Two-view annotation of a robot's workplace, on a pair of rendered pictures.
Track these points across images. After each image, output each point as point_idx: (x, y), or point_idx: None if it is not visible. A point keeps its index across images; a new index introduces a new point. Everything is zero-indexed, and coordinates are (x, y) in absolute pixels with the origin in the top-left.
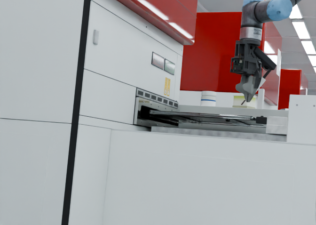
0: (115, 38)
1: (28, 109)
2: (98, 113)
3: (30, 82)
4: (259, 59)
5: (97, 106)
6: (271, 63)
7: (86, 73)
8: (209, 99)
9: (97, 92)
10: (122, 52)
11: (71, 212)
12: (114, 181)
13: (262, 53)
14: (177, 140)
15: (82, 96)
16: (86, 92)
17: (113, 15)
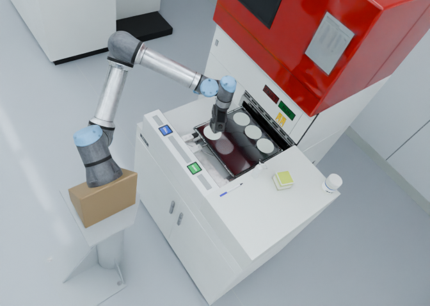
0: (231, 52)
1: None
2: (215, 75)
3: None
4: (214, 115)
5: (215, 72)
6: (215, 125)
7: (210, 54)
8: (326, 179)
9: (215, 66)
10: (235, 63)
11: (198, 95)
12: None
13: (216, 114)
14: None
15: (207, 61)
16: (209, 61)
17: (230, 40)
